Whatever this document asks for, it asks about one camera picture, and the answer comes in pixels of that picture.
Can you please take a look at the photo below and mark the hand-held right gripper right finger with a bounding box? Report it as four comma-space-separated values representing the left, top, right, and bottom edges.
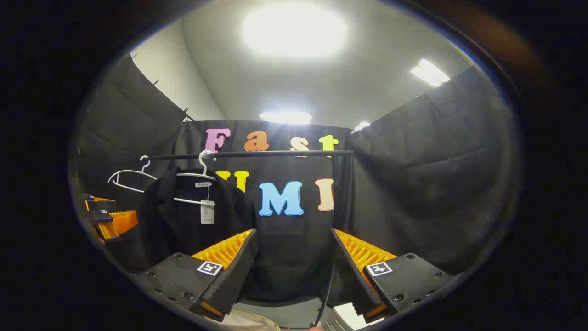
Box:
331, 228, 454, 325

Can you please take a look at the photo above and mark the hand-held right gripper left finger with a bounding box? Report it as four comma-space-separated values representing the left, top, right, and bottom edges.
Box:
137, 228, 260, 322

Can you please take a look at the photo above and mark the white laundry hamper yellow rim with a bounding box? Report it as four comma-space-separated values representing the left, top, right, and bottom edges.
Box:
224, 309, 282, 331

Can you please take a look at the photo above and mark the black knit jacket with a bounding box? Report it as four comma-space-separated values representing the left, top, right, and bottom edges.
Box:
136, 166, 259, 276

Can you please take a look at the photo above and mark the white plastic clothes hanger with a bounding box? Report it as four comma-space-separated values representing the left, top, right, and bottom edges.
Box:
174, 150, 217, 206

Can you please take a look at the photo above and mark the black clothes rack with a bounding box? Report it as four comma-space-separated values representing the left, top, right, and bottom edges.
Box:
146, 149, 355, 328

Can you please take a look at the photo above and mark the white flat sheet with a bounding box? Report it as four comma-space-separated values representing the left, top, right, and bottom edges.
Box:
332, 302, 384, 331

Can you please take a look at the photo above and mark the black backdrop cloth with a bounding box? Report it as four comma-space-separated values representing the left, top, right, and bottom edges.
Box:
76, 53, 517, 304

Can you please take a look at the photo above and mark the double tube ceiling light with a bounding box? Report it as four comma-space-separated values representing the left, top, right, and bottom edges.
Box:
410, 58, 451, 88

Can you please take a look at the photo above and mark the large ceiling light panel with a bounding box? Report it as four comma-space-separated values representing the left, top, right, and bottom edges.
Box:
241, 4, 349, 59

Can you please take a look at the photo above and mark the white wire clothes hanger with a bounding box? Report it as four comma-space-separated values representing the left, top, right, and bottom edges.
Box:
108, 155, 158, 194

